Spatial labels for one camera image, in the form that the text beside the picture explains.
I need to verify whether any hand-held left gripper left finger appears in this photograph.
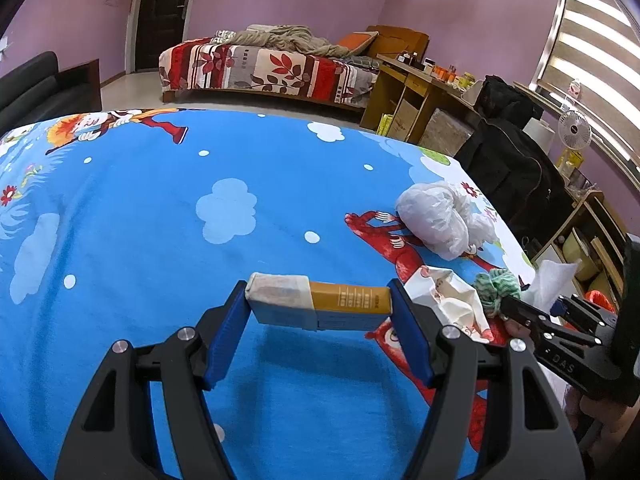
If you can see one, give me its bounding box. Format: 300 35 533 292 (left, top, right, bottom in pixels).
54 280 252 480

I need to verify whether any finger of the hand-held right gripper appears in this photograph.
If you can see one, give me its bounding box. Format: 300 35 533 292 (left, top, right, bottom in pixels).
499 296 563 343
549 294 620 332

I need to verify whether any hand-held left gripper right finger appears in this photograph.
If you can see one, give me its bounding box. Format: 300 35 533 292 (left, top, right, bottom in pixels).
386 279 587 480

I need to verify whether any yellow white cardboard box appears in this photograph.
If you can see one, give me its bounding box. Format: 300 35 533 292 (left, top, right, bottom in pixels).
246 272 394 332

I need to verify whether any green knitted cloth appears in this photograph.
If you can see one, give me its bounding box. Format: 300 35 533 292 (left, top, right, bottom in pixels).
473 267 525 319

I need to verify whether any printed paper wrapper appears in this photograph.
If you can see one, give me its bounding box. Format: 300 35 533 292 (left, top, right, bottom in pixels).
403 265 495 345

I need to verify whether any wooden shelf unit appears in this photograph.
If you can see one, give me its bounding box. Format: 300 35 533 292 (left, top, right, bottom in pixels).
529 189 632 302

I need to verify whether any white plastic bag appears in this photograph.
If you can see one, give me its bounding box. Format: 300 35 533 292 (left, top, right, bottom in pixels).
394 179 501 261

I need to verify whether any large black bag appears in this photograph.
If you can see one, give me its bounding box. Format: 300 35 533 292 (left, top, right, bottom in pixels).
457 117 574 247

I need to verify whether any blue cartoon printed blanket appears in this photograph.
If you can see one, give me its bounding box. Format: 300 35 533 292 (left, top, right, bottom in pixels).
0 107 540 480

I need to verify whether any white paper roll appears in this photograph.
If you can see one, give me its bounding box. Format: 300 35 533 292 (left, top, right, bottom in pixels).
522 118 557 154

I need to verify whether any white desk fan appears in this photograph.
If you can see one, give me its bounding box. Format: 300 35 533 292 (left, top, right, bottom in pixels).
557 109 592 154

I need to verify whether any small black bag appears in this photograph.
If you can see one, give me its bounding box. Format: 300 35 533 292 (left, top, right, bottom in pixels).
472 74 544 126

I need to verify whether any wooden desk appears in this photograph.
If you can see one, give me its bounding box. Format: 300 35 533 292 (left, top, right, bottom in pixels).
359 53 482 154

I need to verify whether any row of bottles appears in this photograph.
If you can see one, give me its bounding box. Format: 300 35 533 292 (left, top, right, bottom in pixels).
397 49 477 89

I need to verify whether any bed with floral sheet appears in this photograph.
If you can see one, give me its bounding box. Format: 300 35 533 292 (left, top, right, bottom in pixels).
158 37 382 109

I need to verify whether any striped window blind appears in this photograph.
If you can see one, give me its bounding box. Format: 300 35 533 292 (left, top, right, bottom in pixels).
529 0 640 163

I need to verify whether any dark wooden side table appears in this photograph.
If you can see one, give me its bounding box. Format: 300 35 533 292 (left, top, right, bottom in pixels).
54 58 104 114

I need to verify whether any wooden headboard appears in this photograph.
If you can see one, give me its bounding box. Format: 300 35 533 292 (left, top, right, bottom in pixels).
365 24 431 59

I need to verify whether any orange pillow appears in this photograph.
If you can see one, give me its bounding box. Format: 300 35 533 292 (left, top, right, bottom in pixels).
335 30 380 55

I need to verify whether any grey brown quilt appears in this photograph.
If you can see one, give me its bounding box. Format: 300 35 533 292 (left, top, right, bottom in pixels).
212 23 354 57

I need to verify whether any black sofa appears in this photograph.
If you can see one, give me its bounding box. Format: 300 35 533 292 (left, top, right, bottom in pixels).
0 50 60 132

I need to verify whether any dark wooden door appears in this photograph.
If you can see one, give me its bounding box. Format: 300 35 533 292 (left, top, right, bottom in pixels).
134 0 194 73

